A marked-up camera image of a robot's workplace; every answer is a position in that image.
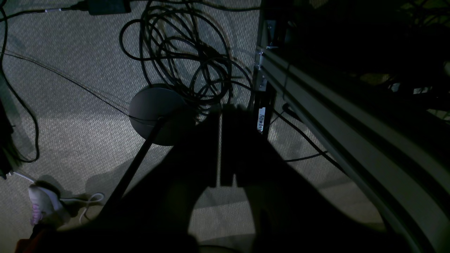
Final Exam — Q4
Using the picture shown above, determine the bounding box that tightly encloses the round grey stand base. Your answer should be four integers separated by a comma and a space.
129, 87, 196, 146

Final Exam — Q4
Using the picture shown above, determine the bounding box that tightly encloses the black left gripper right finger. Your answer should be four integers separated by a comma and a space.
221, 105, 411, 253

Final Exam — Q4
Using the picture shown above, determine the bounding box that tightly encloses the aluminium table frame rail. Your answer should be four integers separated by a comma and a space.
255, 46, 450, 253

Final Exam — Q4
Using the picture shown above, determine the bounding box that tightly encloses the white pink shoe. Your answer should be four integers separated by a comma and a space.
28, 184, 71, 228

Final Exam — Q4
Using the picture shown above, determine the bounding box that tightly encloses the black power adapter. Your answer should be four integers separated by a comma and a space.
70, 0, 131, 16

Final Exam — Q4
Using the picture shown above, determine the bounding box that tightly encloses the tangled black cable coil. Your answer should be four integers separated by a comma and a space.
119, 0, 262, 116

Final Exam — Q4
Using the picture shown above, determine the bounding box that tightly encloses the white cable on floor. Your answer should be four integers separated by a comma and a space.
12, 170, 105, 225

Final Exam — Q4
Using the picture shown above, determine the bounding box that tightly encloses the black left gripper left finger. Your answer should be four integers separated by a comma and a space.
21, 111, 220, 253

